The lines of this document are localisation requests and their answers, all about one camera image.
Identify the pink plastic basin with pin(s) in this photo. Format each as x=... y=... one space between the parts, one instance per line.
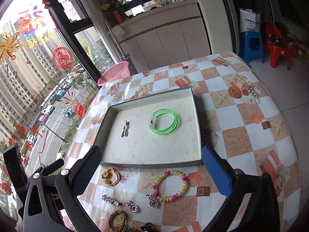
x=116 y=72

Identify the checkered patterned tablecloth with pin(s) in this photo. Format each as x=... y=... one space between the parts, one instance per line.
x=237 y=117

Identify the green translucent bangle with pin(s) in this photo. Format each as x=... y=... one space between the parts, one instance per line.
x=163 y=121

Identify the braided brown oval hair clip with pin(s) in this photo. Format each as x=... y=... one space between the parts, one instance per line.
x=118 y=222

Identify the black claw hair clip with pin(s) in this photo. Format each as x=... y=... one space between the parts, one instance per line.
x=148 y=227

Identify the white sideboard cabinet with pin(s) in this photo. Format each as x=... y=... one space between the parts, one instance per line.
x=166 y=35

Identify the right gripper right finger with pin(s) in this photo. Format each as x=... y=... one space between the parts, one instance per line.
x=262 y=211

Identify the white paper shopping bag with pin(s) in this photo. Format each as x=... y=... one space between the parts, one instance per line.
x=249 y=21

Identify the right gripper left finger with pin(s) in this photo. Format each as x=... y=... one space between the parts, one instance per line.
x=48 y=195

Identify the blue plastic stool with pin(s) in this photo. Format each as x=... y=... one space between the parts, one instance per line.
x=251 y=46

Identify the shallow grey jewelry tray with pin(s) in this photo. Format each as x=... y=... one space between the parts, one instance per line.
x=144 y=149

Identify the red horse window decal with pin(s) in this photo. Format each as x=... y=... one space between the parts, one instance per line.
x=62 y=58

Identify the silver heart pendant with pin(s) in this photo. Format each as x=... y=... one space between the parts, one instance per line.
x=153 y=202

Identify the white cloth on cabinet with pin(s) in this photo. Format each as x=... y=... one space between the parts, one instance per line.
x=117 y=30

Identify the beige metal hair clip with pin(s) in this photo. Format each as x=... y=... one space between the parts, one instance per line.
x=125 y=129

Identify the red plastic child chair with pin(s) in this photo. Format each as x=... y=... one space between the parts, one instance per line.
x=278 y=47

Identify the silver star hair clip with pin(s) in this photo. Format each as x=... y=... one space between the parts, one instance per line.
x=111 y=201

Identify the red vase with flowers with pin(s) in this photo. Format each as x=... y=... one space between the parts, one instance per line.
x=118 y=17

